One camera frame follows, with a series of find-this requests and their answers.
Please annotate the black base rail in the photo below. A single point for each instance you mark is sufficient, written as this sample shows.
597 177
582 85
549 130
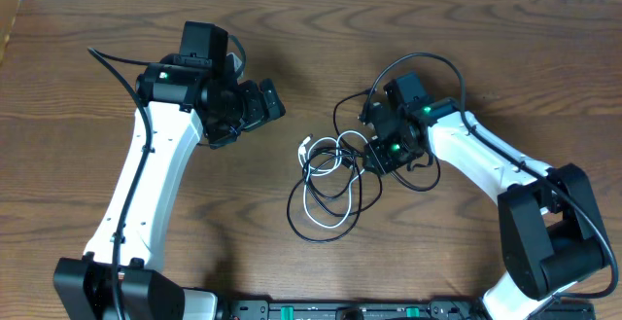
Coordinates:
436 309

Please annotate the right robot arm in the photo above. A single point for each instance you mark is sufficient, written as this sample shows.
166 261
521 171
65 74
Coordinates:
552 232

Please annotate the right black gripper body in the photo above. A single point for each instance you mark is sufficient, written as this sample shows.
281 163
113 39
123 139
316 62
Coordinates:
392 153

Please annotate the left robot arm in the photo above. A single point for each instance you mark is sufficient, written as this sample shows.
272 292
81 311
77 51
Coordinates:
196 96

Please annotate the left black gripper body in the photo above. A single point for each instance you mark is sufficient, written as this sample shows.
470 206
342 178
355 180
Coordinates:
238 110

